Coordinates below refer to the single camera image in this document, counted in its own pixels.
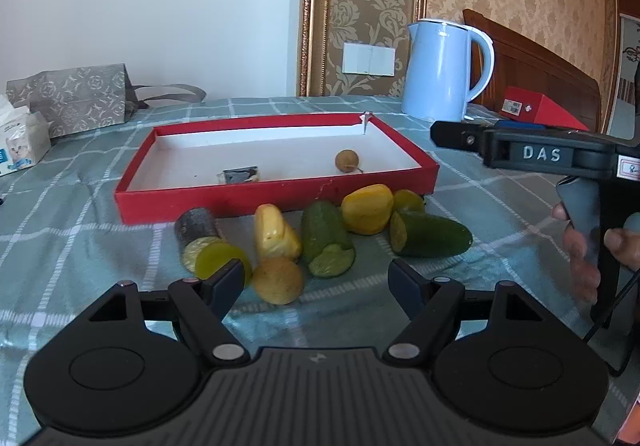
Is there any large round green fruit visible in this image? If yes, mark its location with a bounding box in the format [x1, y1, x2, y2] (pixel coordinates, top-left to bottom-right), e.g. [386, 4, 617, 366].
[194, 242, 253, 287]

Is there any small green-yellow fruit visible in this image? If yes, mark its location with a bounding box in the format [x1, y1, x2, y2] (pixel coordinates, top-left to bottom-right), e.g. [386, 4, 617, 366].
[392, 189, 426, 215]

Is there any yellow bell pepper piece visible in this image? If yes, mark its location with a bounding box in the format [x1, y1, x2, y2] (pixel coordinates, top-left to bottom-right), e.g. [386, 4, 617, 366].
[341, 184, 395, 235]

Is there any white wall switch plate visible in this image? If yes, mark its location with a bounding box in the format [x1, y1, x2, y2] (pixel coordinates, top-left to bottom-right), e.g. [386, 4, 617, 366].
[343, 42, 397, 76]

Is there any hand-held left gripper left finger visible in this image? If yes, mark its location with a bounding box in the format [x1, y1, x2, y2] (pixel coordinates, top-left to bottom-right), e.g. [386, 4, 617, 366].
[89, 258, 251, 368]

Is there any white tissue pack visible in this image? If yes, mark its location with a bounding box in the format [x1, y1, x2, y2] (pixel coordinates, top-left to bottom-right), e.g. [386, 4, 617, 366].
[0, 94, 52, 178]

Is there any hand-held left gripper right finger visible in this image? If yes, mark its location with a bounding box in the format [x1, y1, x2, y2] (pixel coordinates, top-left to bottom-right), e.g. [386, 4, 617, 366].
[382, 258, 551, 368]

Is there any long green cucumber piece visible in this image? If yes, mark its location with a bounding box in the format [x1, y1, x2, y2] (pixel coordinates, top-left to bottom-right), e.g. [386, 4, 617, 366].
[389, 211, 473, 259]

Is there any red box with white label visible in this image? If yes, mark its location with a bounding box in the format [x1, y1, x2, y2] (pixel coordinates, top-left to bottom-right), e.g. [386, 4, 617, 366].
[501, 86, 591, 131]

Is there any light blue electric kettle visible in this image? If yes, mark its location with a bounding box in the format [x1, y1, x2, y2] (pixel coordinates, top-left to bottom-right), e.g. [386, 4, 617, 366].
[401, 18, 496, 124]

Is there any green checked cloth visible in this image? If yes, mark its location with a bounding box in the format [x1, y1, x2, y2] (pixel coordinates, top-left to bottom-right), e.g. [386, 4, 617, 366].
[0, 96, 640, 446]

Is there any brown longan with stem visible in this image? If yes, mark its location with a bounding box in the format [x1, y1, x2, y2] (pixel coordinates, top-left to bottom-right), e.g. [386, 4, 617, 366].
[334, 149, 368, 175]

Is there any red shallow cardboard box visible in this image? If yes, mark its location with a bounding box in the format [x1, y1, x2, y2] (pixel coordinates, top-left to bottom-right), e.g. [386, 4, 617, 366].
[114, 112, 440, 227]

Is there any brown wooden headboard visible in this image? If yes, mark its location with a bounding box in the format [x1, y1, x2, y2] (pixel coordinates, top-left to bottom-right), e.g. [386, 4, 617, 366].
[462, 8, 601, 131]

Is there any short green cucumber piece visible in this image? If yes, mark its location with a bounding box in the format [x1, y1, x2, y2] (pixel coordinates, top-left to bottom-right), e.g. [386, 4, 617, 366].
[300, 201, 357, 278]

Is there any grey patterned gift bag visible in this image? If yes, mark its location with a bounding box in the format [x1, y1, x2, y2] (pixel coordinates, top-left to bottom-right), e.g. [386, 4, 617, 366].
[6, 64, 207, 139]

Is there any person's right hand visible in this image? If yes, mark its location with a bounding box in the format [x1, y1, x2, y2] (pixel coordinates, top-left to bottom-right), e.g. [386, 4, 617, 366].
[551, 203, 640, 305]

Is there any round yellow-brown fruit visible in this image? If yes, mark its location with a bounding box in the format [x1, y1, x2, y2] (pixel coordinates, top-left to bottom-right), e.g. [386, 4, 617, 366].
[251, 257, 306, 305]

